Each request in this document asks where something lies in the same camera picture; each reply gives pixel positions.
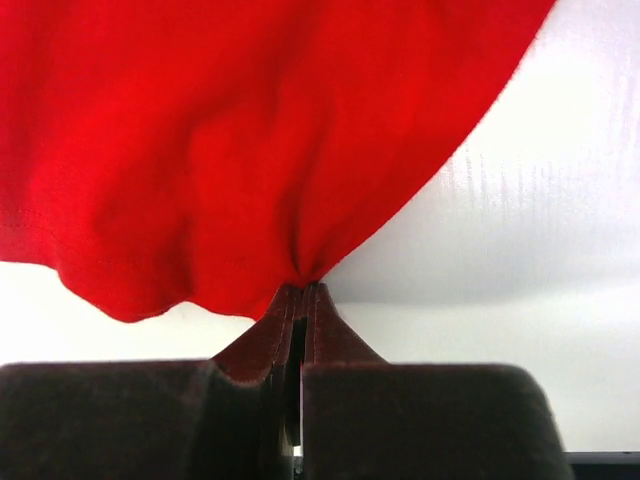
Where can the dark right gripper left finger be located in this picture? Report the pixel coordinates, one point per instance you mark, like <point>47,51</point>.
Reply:
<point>254,415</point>

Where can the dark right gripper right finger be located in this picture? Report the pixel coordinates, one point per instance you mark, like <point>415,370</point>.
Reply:
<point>328,339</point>

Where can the red t shirt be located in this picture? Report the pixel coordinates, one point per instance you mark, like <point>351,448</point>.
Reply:
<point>156,152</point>

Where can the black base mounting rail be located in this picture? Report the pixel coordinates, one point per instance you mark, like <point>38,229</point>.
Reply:
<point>605,465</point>

